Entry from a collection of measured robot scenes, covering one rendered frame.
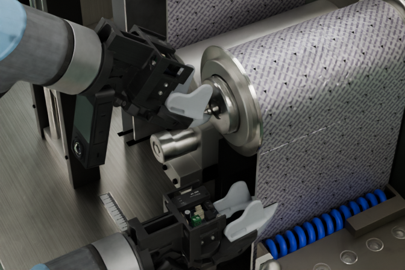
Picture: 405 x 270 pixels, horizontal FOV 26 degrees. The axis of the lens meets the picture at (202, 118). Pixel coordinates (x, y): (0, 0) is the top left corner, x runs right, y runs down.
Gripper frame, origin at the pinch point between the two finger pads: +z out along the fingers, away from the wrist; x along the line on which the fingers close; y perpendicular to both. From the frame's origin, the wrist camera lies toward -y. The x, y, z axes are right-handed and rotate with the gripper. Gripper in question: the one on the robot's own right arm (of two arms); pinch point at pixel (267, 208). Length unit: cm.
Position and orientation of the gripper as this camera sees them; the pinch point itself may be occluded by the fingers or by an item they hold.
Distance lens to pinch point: 119.2
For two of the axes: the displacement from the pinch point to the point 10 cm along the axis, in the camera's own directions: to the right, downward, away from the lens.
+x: -4.9, -5.9, 6.4
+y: 0.0, -7.3, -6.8
